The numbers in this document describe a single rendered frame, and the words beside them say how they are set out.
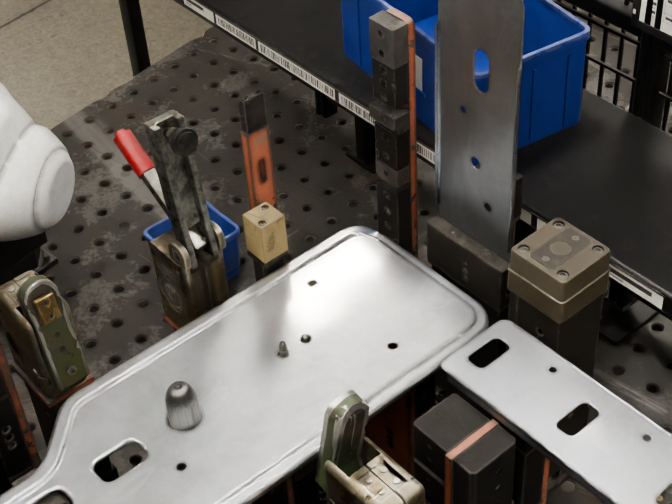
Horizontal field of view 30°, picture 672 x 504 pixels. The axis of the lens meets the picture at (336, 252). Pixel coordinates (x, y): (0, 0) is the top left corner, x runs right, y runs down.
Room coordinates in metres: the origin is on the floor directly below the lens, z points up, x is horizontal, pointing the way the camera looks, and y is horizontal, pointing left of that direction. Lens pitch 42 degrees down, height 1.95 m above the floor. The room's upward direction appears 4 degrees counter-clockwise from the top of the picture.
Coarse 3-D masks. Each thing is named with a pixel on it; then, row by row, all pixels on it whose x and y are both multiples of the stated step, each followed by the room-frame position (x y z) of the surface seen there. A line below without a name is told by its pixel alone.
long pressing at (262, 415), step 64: (320, 256) 1.04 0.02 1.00; (384, 256) 1.03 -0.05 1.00; (256, 320) 0.94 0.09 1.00; (320, 320) 0.94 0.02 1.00; (384, 320) 0.93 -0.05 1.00; (448, 320) 0.92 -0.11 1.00; (128, 384) 0.86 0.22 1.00; (192, 384) 0.86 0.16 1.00; (256, 384) 0.85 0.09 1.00; (320, 384) 0.85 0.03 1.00; (384, 384) 0.84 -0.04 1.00; (64, 448) 0.79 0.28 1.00; (192, 448) 0.78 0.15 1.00; (256, 448) 0.77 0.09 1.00
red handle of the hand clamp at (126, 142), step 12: (120, 132) 1.10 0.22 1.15; (120, 144) 1.08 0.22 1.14; (132, 144) 1.08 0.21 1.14; (132, 156) 1.07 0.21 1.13; (144, 156) 1.07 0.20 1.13; (132, 168) 1.07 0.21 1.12; (144, 168) 1.06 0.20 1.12; (144, 180) 1.06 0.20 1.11; (156, 180) 1.05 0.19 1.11; (156, 192) 1.04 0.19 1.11; (168, 216) 1.03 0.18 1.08; (192, 228) 1.01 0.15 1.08; (192, 240) 1.00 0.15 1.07; (204, 240) 1.00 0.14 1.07
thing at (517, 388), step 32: (512, 352) 0.87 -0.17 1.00; (544, 352) 0.87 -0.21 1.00; (480, 384) 0.83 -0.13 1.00; (512, 384) 0.83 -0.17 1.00; (544, 384) 0.82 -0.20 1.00; (576, 384) 0.82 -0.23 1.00; (512, 416) 0.79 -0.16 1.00; (544, 416) 0.78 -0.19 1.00; (608, 416) 0.78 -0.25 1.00; (640, 416) 0.77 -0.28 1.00; (544, 448) 0.74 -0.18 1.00; (576, 448) 0.74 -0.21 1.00; (608, 448) 0.74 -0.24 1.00; (640, 448) 0.74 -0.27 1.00; (576, 480) 0.71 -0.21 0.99; (608, 480) 0.70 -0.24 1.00; (640, 480) 0.70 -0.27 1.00
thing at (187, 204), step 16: (176, 112) 1.03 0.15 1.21; (160, 128) 1.01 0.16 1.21; (176, 128) 1.01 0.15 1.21; (160, 144) 1.00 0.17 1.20; (176, 144) 0.99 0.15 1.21; (192, 144) 0.99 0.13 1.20; (160, 160) 1.00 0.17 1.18; (176, 160) 1.02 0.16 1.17; (192, 160) 1.01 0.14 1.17; (160, 176) 1.01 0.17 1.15; (176, 176) 1.01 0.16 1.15; (192, 176) 1.01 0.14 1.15; (176, 192) 1.00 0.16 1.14; (192, 192) 1.02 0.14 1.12; (176, 208) 0.99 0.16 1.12; (192, 208) 1.01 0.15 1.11; (176, 224) 0.99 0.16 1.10; (192, 224) 1.00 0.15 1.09; (208, 224) 1.01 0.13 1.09; (208, 240) 1.00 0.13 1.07; (192, 256) 0.98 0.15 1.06
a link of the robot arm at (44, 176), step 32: (0, 96) 1.27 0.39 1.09; (0, 128) 1.23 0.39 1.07; (32, 128) 1.27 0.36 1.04; (0, 160) 1.21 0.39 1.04; (32, 160) 1.22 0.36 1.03; (64, 160) 1.25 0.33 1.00; (0, 192) 1.19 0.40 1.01; (32, 192) 1.19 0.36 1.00; (64, 192) 1.24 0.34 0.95; (0, 224) 1.18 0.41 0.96; (32, 224) 1.19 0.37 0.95
